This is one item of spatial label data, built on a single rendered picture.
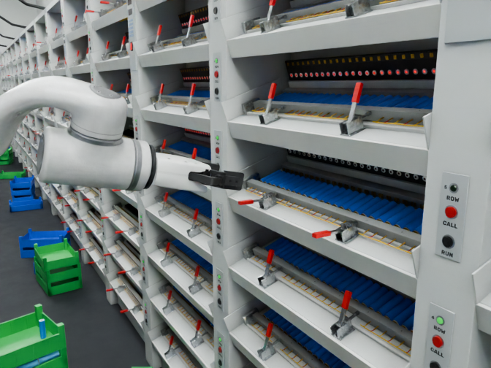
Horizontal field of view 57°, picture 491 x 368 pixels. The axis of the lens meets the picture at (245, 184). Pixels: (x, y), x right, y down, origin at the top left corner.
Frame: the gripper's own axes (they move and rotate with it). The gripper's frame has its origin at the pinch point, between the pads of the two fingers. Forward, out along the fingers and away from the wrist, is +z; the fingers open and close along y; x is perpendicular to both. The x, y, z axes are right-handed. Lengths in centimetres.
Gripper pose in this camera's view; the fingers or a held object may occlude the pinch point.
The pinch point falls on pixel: (225, 176)
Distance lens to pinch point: 83.6
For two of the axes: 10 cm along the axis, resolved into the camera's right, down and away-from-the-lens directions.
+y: 5.1, 2.0, -8.4
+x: 1.9, -9.8, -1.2
